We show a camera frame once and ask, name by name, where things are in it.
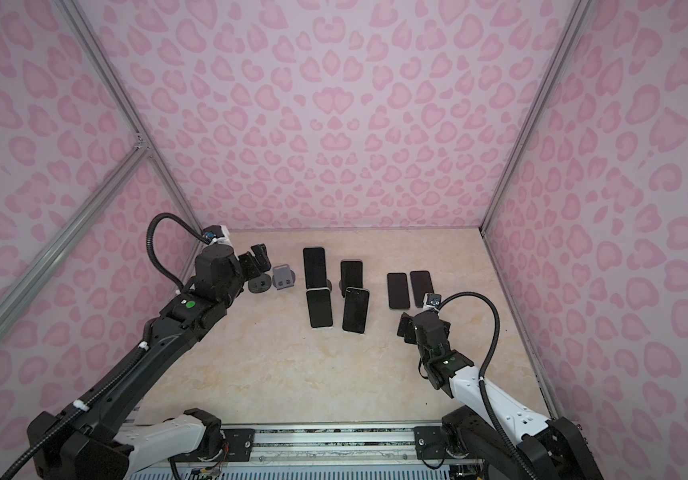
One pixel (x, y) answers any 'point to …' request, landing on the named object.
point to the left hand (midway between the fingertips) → (252, 246)
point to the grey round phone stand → (283, 276)
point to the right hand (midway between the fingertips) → (416, 315)
